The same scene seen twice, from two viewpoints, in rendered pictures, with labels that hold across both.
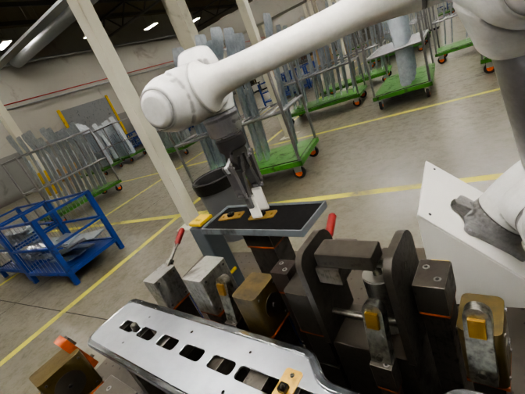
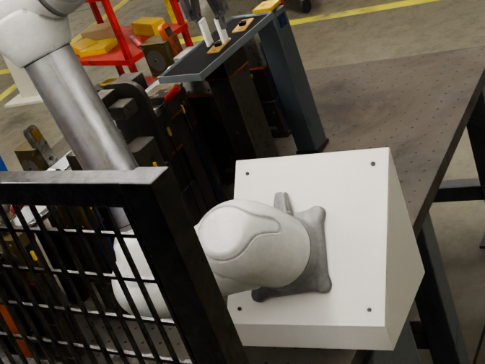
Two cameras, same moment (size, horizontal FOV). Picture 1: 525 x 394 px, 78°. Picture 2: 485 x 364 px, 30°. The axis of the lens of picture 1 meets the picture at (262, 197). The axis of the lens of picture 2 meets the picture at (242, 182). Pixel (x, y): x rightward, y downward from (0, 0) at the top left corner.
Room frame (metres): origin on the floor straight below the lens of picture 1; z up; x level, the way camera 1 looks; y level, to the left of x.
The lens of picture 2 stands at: (0.65, -2.22, 1.86)
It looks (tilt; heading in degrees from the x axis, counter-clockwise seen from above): 26 degrees down; 87
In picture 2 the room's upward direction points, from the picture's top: 20 degrees counter-clockwise
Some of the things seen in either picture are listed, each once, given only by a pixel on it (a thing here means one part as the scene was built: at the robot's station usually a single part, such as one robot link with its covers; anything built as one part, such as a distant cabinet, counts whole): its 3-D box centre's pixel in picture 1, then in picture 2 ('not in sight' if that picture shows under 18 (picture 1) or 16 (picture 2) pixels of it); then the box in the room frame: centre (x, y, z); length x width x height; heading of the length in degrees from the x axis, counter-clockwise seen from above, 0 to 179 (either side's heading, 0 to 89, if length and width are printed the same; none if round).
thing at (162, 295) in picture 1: (186, 310); (268, 81); (0.96, 0.40, 0.88); 0.12 x 0.07 x 0.36; 136
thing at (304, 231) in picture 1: (258, 218); (218, 46); (0.83, 0.03, 1.16); 0.37 x 0.14 x 0.02; 46
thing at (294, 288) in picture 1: (331, 336); (177, 175); (0.61, -0.02, 0.89); 0.12 x 0.07 x 0.38; 136
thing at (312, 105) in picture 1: (316, 75); not in sight; (7.87, -2.28, 0.89); 1.90 x 1.00 x 1.77; 56
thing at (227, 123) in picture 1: (223, 124); not in sight; (0.83, 0.02, 1.43); 0.09 x 0.09 x 0.06
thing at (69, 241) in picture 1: (60, 238); not in sight; (4.39, 2.83, 0.48); 1.20 x 0.80 x 0.95; 55
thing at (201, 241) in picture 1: (228, 274); (291, 81); (1.01, 0.22, 0.92); 0.08 x 0.08 x 0.44; 46
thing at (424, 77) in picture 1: (399, 48); not in sight; (6.41, -3.56, 0.89); 1.90 x 1.00 x 1.77; 144
